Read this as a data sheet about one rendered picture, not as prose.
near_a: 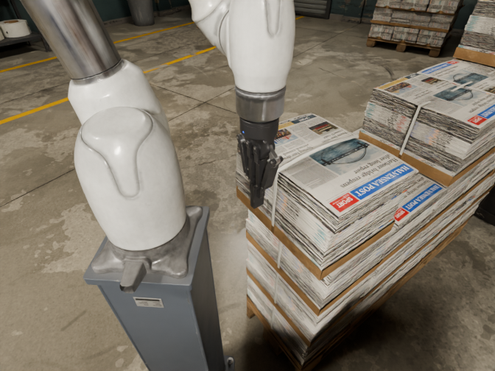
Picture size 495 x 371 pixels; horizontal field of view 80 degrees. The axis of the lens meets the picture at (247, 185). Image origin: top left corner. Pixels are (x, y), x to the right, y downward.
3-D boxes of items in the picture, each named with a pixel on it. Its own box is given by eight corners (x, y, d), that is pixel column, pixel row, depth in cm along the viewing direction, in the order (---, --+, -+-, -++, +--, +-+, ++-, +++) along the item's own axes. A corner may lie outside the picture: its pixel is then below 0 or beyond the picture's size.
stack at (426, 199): (244, 314, 151) (243, 193, 98) (382, 217, 203) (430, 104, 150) (297, 385, 127) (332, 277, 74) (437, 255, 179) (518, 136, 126)
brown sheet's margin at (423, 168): (356, 140, 123) (359, 130, 120) (396, 120, 136) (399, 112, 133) (448, 188, 99) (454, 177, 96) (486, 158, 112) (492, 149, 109)
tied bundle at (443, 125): (355, 141, 123) (370, 87, 108) (396, 121, 136) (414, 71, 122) (446, 188, 100) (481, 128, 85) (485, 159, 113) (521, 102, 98)
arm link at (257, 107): (264, 71, 57) (263, 100, 60) (224, 81, 52) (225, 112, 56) (297, 85, 51) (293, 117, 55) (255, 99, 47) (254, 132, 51)
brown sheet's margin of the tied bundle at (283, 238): (278, 240, 82) (279, 230, 79) (348, 199, 95) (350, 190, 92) (319, 282, 72) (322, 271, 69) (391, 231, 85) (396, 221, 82)
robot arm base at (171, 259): (79, 292, 52) (67, 274, 49) (127, 205, 69) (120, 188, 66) (180, 299, 51) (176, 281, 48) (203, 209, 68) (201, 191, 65)
